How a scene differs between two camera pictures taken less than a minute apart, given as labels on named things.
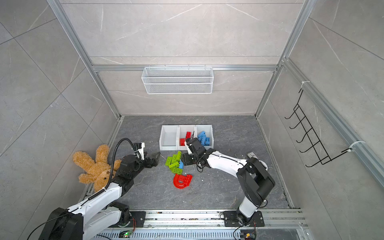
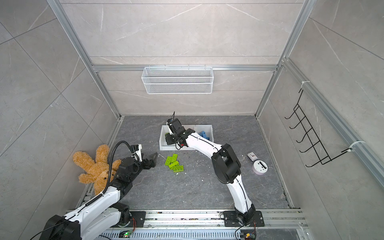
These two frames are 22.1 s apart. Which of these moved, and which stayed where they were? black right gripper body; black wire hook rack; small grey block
Moved: black right gripper body
Stayed: small grey block; black wire hook rack
